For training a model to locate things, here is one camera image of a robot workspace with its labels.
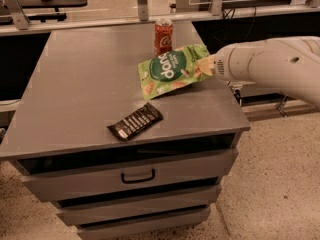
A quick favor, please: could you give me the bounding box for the dark background table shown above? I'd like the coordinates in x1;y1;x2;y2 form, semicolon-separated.
18;0;88;22

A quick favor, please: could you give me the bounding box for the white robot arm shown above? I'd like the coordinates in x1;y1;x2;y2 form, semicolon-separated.
199;36;320;108

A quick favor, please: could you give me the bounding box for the red coke can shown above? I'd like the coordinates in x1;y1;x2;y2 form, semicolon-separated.
154;19;173;56

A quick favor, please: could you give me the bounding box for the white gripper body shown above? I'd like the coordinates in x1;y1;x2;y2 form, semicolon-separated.
214;43;239;81

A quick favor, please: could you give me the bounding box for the grey drawer cabinet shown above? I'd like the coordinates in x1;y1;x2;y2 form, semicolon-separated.
0;24;249;240

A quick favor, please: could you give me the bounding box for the black hanging cable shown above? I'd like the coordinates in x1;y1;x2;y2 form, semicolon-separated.
221;7;258;48

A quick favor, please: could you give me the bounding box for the black snack bar wrapper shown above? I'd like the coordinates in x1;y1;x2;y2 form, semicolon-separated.
107;103;163;141

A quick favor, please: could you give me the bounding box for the green rice chip bag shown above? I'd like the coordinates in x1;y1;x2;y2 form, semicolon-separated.
138;44;211;100

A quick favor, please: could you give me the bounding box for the grey metal railing frame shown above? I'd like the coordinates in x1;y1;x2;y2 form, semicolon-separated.
0;0;320;36

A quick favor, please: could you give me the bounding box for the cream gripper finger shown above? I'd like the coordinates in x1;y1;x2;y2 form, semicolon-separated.
197;55;215;76

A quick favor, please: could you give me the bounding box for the black drawer handle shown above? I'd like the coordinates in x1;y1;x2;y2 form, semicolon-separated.
121;169;156;184

